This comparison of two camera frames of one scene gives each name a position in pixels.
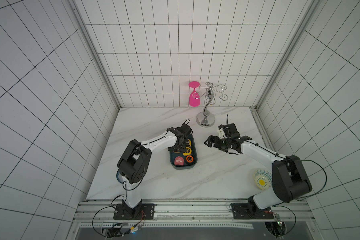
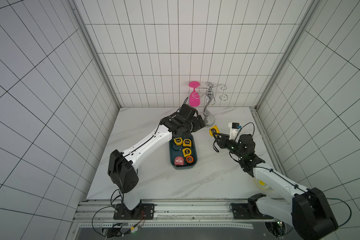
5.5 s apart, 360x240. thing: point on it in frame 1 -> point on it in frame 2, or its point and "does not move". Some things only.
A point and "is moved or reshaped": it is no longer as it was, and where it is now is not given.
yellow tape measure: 188,151 is moved or reshaped
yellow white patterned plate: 262,179 does not move
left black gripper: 182,149 -> 196,126
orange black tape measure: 189,158 does not move
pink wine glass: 194,97 does not move
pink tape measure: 179,160 does not move
